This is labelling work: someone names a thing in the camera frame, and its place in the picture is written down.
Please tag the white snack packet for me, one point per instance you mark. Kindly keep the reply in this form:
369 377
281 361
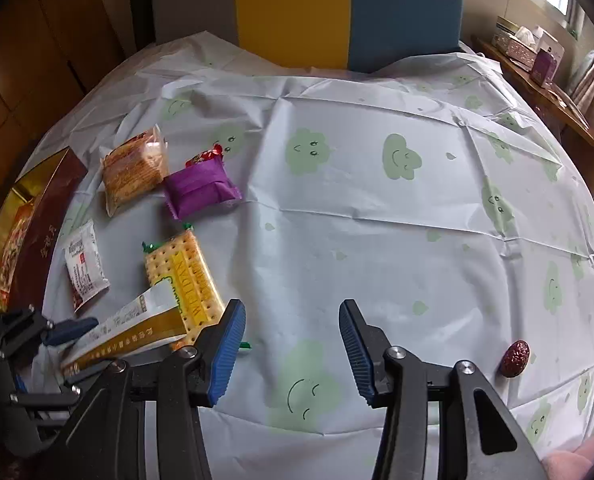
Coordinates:
84 265

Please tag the grey yellow blue chair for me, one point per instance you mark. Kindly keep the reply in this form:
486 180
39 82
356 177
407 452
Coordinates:
287 10

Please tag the green white box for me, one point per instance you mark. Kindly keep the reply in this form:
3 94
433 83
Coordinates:
504 25

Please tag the red date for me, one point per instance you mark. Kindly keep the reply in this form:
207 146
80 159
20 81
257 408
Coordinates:
515 358

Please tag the cloud print tablecloth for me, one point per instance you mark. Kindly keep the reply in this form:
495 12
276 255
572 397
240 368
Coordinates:
327 185

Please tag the small purple box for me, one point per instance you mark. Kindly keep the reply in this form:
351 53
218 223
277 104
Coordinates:
544 66

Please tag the long white gold packet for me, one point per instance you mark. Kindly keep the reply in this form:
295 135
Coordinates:
132 325

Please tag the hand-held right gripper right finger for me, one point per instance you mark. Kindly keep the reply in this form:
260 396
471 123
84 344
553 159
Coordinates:
357 355

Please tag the beige curtain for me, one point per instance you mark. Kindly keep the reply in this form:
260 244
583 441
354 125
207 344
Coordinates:
592 80

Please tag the maroon gift box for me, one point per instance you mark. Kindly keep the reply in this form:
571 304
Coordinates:
47 220

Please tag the black chair back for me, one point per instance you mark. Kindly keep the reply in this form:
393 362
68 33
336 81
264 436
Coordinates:
138 5

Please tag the cracker packet with green ends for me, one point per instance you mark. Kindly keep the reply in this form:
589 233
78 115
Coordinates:
187 270

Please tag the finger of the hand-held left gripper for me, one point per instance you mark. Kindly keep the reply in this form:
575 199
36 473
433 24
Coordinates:
42 397
69 330

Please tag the wooden side table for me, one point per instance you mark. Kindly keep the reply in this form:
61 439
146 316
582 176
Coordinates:
567 105

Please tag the person's pink clothing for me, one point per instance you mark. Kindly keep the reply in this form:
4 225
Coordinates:
582 460

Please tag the red foil candy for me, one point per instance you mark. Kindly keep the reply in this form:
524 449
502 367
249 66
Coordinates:
202 156

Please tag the purple snack packet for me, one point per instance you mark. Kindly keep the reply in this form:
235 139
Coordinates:
199 187

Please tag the red patterned snack packet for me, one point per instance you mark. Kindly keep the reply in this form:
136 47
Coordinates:
14 245

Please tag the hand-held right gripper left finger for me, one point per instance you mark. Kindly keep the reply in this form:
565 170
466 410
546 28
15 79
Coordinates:
229 350

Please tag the clear crumbly cake packet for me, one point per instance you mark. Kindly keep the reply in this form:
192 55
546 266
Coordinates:
129 170

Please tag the small white box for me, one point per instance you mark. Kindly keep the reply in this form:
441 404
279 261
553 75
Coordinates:
552 42

